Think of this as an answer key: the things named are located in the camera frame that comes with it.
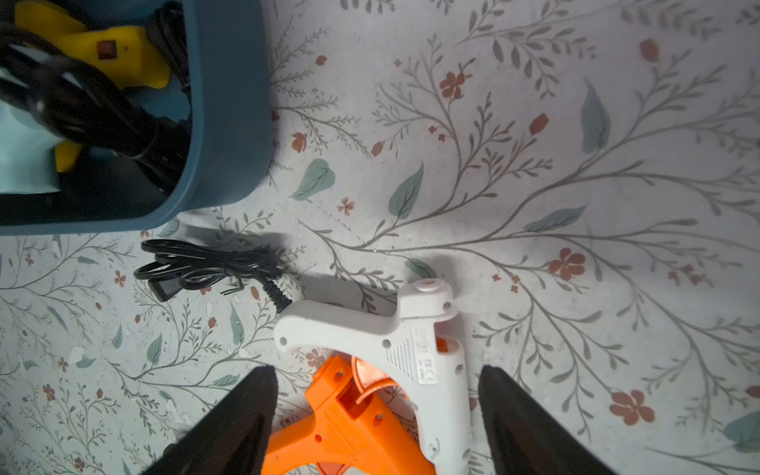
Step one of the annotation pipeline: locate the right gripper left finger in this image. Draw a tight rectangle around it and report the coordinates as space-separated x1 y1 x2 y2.
146 366 278 475

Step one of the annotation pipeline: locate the white glue gun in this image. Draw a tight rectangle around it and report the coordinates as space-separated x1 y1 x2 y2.
134 239 471 474

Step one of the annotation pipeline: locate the yellow glue gun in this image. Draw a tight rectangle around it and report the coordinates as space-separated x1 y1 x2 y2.
1 1 190 194

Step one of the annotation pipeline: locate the mint green glue gun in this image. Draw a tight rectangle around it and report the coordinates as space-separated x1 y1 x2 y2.
0 102 63 195

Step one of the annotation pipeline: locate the orange glue gun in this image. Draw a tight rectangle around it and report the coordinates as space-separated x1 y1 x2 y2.
261 354 435 474

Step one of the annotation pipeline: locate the dark teal storage box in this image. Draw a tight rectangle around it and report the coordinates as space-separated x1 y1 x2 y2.
1 1 273 236

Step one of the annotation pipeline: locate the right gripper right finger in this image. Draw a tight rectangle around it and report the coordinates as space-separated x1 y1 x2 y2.
478 365 613 474

